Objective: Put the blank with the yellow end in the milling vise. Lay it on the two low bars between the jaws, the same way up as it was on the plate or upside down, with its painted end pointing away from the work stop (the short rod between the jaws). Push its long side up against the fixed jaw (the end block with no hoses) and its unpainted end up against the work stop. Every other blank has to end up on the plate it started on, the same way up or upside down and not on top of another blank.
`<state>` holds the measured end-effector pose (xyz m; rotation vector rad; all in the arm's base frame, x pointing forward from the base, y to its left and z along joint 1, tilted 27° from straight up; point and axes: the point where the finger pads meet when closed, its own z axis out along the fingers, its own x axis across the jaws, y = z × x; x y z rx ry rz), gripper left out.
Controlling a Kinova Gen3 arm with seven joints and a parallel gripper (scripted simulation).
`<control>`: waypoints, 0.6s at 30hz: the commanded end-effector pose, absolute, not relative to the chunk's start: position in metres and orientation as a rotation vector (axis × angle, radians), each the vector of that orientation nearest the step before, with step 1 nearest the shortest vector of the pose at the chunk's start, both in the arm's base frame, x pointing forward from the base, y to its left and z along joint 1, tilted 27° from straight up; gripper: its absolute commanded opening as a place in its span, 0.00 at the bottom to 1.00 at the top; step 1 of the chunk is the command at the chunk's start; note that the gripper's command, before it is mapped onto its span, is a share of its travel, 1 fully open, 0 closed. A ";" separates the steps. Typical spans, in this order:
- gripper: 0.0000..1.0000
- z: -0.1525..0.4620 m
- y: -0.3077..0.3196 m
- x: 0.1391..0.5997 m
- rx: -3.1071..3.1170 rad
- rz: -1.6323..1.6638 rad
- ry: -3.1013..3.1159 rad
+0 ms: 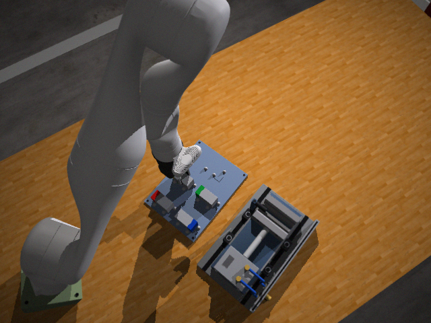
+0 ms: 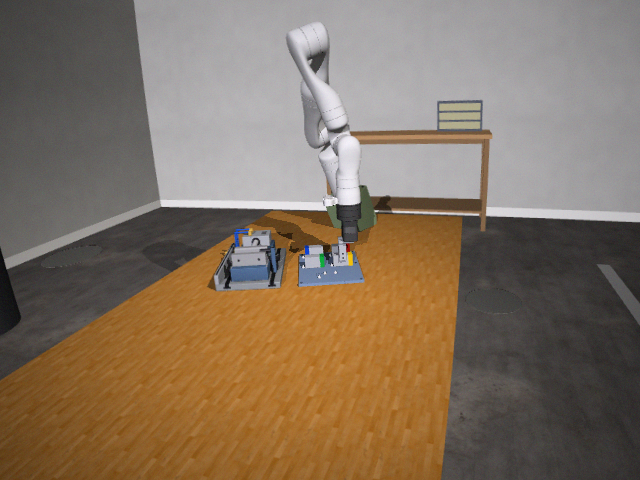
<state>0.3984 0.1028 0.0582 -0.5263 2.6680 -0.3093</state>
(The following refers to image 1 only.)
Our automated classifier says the grey metal blank with green end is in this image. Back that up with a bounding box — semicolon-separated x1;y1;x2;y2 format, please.
195;185;218;208

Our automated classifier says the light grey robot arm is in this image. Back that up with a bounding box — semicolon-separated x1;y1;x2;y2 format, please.
20;0;230;296

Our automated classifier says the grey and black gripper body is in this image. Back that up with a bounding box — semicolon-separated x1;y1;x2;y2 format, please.
150;137;202;178

